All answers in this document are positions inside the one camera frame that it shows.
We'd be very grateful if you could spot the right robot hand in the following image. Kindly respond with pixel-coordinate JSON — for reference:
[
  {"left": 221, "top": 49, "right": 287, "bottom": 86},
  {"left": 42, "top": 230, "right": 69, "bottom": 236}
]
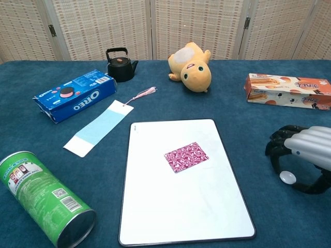
[{"left": 264, "top": 124, "right": 331, "bottom": 195}]

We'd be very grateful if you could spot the pink patterned small packet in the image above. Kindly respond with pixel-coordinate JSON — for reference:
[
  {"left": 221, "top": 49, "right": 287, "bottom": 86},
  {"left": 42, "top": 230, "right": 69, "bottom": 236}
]
[{"left": 163, "top": 141, "right": 210, "bottom": 174}]

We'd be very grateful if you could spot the orange snack box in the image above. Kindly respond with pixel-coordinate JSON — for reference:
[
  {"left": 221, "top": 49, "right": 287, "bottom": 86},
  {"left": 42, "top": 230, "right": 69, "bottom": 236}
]
[{"left": 244, "top": 72, "right": 331, "bottom": 111}]

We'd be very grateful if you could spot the white rectangular board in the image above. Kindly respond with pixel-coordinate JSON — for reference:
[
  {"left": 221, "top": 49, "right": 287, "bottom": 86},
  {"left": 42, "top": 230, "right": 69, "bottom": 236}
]
[{"left": 118, "top": 118, "right": 257, "bottom": 247}]

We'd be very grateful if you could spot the blue Oreo box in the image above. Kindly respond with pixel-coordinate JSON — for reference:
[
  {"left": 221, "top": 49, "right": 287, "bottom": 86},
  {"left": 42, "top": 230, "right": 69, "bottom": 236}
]
[{"left": 32, "top": 68, "right": 117, "bottom": 125}]

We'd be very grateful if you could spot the small white round disc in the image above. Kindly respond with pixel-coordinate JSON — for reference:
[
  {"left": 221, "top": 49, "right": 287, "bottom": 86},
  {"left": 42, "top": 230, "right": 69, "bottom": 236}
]
[{"left": 279, "top": 170, "right": 296, "bottom": 185}]

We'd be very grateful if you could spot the blue table cloth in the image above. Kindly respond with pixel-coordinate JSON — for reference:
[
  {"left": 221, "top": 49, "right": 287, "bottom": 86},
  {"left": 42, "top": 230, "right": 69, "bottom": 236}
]
[{"left": 0, "top": 59, "right": 331, "bottom": 248}]

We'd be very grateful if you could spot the yellow plush toy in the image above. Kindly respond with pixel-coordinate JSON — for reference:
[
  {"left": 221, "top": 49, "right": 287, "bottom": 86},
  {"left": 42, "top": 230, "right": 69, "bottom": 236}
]
[{"left": 168, "top": 42, "right": 213, "bottom": 94}]

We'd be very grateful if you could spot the black teapot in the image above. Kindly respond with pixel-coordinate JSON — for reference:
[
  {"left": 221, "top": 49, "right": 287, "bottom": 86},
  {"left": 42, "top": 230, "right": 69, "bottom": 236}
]
[{"left": 105, "top": 47, "right": 140, "bottom": 83}]

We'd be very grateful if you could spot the white blue tasselled bookmark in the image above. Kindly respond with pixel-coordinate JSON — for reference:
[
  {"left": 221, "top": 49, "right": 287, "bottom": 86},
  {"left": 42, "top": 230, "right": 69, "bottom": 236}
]
[{"left": 63, "top": 86, "right": 158, "bottom": 158}]

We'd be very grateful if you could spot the woven folding screen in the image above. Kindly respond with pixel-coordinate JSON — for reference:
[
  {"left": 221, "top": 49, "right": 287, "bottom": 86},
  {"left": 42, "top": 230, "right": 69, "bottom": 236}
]
[{"left": 0, "top": 0, "right": 331, "bottom": 65}]

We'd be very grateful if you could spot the green chips can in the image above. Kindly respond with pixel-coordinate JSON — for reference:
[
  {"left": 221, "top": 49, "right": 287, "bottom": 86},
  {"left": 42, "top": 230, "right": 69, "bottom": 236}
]
[{"left": 0, "top": 150, "right": 97, "bottom": 248}]

